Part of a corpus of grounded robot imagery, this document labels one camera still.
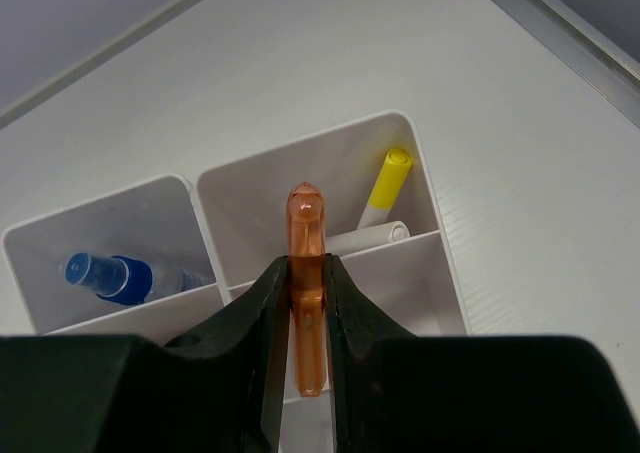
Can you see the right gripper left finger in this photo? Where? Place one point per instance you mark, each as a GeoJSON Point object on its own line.
{"type": "Point", "coordinates": [217, 387]}

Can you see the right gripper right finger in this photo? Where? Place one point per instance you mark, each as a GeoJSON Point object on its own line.
{"type": "Point", "coordinates": [393, 391]}

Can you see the small blue cap bottle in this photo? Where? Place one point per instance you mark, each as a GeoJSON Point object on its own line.
{"type": "Point", "coordinates": [128, 281]}

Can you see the white marker pen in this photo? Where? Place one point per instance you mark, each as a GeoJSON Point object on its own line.
{"type": "Point", "coordinates": [367, 238]}

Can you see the orange highlighter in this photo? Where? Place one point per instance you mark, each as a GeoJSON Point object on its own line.
{"type": "Point", "coordinates": [305, 212]}

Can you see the white marker yellow cap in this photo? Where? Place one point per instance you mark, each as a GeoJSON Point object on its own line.
{"type": "Point", "coordinates": [392, 175]}

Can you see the white divided organizer box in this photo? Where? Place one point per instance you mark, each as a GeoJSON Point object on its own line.
{"type": "Point", "coordinates": [230, 224]}

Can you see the aluminium side rail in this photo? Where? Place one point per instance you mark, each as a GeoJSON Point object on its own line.
{"type": "Point", "coordinates": [597, 39]}

